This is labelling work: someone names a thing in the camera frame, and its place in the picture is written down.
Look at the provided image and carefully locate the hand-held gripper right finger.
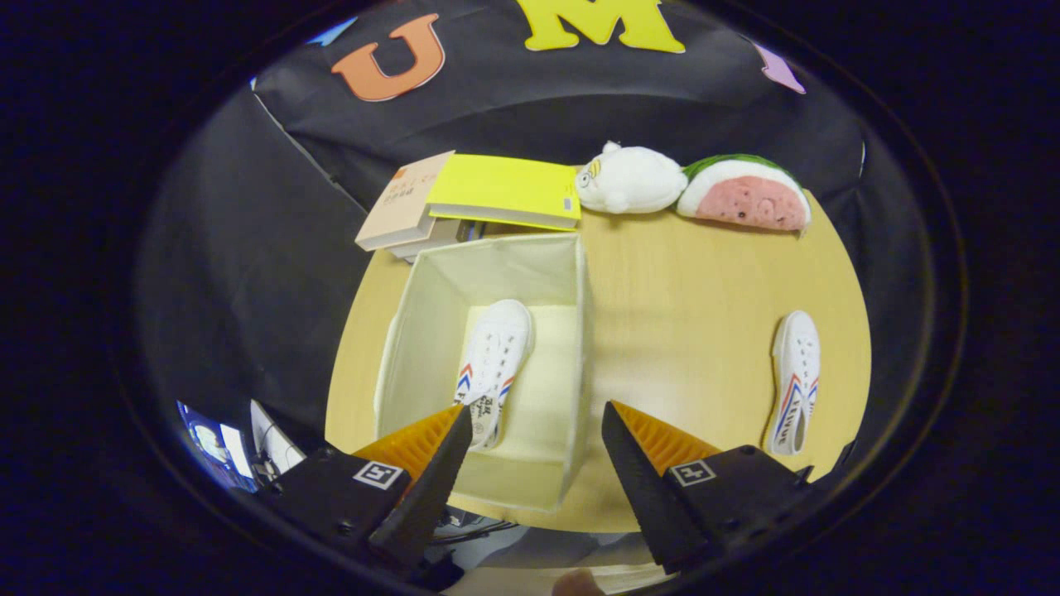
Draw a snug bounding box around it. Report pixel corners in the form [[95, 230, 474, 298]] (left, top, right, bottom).
[[601, 401, 817, 574]]

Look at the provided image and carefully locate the white plush toy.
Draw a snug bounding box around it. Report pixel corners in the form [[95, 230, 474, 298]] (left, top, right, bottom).
[[575, 141, 688, 215]]

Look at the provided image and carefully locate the cream fabric storage box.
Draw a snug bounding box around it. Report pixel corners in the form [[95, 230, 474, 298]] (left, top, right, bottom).
[[374, 233, 590, 512]]

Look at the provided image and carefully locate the beige book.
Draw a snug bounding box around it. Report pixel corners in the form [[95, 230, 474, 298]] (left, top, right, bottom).
[[355, 151, 456, 252]]

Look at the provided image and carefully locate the black backdrop cloth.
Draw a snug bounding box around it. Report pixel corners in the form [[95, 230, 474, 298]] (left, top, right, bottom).
[[137, 0, 928, 497]]

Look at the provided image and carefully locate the white canvas shoe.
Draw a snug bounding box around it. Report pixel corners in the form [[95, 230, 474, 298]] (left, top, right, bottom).
[[453, 299, 535, 452], [764, 310, 822, 456]]

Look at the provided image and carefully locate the white sheet board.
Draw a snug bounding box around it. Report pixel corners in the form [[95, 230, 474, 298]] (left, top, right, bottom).
[[250, 400, 307, 477]]

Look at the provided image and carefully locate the yellow book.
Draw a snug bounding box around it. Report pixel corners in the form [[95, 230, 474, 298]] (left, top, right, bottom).
[[426, 153, 583, 232]]

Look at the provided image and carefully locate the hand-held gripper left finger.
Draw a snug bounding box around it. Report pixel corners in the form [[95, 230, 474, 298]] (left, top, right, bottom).
[[277, 404, 475, 572]]

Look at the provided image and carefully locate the computer monitor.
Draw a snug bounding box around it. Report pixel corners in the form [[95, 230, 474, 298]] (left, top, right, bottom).
[[178, 400, 258, 493]]

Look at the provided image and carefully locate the watermelon slice plush toy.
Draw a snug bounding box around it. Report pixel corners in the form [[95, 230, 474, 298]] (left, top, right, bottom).
[[677, 154, 812, 234]]

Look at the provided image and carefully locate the grey book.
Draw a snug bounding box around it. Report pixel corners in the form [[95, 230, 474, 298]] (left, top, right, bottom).
[[389, 217, 489, 264]]

